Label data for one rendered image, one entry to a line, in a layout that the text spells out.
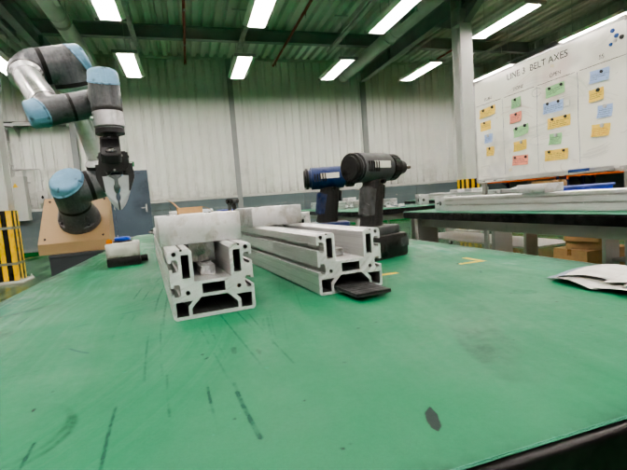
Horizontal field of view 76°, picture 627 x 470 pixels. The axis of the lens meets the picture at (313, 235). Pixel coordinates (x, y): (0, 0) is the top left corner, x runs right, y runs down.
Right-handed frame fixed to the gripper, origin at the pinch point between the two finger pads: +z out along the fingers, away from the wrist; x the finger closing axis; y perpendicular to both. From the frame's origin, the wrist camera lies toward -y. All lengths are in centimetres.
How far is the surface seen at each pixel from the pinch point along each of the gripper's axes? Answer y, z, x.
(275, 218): -35.5, 6.9, -31.2
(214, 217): -61, 5, -15
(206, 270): -63, 12, -12
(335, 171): -20, -4, -54
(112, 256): -3.4, 13.1, 3.0
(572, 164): 92, -6, -309
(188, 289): -67, 13, -10
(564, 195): 3, 11, -174
